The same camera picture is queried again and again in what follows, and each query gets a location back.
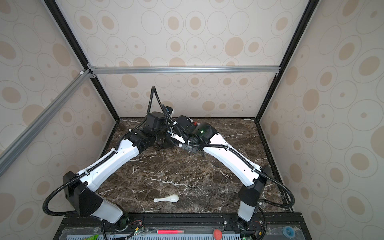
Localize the white ceramic spoon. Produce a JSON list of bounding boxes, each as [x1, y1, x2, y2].
[[153, 195, 180, 203]]

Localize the black blue headphones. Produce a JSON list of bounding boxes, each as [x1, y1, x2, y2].
[[153, 135, 179, 149]]

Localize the silver aluminium rail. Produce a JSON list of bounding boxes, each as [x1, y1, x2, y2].
[[90, 66, 281, 74], [1, 70, 91, 175]]

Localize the blue tape roll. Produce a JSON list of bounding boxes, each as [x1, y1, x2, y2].
[[282, 226, 296, 239]]

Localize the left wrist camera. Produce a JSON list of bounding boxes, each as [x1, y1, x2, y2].
[[165, 106, 174, 116]]

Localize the red round ball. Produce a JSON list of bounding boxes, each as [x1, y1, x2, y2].
[[213, 229, 223, 240]]

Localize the green object at base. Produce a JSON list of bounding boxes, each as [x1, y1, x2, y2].
[[83, 235, 99, 240]]

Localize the pink marker pen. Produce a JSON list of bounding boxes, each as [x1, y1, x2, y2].
[[157, 230, 185, 235]]

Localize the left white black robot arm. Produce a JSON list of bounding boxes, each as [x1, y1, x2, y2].
[[42, 103, 173, 225]]

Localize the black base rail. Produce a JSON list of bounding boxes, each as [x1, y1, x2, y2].
[[54, 213, 312, 240]]

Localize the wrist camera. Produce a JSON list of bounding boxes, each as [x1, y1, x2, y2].
[[165, 106, 174, 116], [170, 131, 188, 146]]

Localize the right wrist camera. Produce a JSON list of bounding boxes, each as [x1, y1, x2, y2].
[[170, 131, 188, 146]]

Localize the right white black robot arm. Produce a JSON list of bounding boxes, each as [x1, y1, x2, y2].
[[169, 116, 295, 222]]

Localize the silver aluminium left rail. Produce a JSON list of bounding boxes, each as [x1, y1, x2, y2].
[[1, 70, 91, 175]]

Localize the silver aluminium back rail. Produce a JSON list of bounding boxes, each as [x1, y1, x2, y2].
[[90, 66, 281, 74]]

